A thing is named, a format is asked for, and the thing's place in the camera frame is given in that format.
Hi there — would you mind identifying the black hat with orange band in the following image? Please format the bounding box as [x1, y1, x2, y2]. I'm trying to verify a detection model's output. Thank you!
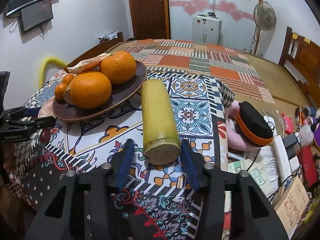
[236, 101, 274, 147]

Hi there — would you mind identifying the dark red round fruit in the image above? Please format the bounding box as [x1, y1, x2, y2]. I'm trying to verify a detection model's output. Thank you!
[40, 128, 53, 142]

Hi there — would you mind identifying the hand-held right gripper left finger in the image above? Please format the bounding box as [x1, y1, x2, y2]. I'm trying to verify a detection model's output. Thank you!
[25, 139, 137, 240]

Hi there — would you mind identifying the standing electric fan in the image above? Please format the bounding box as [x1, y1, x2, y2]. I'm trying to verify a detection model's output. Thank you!
[250, 1, 277, 55]

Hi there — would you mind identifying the tan bamboo bed mat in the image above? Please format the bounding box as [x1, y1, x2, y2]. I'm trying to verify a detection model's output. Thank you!
[225, 46, 310, 120]

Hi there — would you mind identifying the green printed book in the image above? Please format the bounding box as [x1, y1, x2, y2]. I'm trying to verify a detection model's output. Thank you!
[227, 152, 280, 198]

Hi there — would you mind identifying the dark purple plate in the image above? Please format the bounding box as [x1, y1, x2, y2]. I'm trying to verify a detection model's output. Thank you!
[52, 60, 148, 122]

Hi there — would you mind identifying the red tube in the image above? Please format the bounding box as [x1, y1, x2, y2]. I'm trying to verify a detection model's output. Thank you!
[282, 112, 294, 134]

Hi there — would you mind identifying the red book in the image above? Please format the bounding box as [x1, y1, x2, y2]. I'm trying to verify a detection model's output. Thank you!
[301, 145, 320, 188]

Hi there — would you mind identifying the black television cable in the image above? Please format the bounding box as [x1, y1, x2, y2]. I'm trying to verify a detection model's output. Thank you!
[9, 17, 21, 33]

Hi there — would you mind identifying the small black wall monitor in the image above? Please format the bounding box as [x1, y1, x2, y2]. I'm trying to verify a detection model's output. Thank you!
[19, 0, 54, 35]

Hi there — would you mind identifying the white power strip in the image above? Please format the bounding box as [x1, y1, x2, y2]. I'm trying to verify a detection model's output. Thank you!
[272, 135, 293, 181]

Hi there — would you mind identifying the white box appliance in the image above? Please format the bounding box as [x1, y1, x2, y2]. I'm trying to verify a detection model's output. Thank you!
[192, 14, 222, 45]

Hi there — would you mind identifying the pile of clothes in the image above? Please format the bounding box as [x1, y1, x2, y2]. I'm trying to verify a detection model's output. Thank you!
[98, 31, 124, 43]

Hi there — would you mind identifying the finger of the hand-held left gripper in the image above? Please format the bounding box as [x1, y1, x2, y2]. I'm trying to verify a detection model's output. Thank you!
[7, 116, 57, 132]
[6, 106, 40, 118]

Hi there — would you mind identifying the printed patterned tablecloth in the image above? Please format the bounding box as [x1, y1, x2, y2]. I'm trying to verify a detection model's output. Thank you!
[5, 67, 235, 240]

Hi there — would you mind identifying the orange patchwork bedspread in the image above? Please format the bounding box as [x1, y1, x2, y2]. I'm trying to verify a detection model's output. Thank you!
[120, 39, 275, 104]

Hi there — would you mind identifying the large orange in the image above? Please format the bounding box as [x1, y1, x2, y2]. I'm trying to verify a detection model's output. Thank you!
[99, 51, 137, 85]
[70, 71, 112, 110]

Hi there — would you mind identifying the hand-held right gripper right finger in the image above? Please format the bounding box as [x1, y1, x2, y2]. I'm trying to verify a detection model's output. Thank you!
[180, 140, 289, 240]

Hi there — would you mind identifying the pink cloth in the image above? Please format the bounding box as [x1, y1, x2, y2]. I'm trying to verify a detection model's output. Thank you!
[226, 100, 253, 153]

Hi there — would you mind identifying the brown wooden door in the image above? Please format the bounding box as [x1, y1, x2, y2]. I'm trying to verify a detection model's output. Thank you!
[126, 0, 170, 40]

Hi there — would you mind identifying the black power adapter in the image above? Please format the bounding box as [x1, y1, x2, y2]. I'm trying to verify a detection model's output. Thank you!
[282, 134, 298, 148]

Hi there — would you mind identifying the long sugarcane piece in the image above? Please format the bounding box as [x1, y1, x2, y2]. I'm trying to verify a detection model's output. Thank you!
[141, 79, 181, 165]

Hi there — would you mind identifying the brown paper box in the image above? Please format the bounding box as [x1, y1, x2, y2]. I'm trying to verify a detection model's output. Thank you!
[275, 176, 310, 239]

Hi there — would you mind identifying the yellow foam tube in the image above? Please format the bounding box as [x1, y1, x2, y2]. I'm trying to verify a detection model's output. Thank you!
[39, 56, 67, 88]

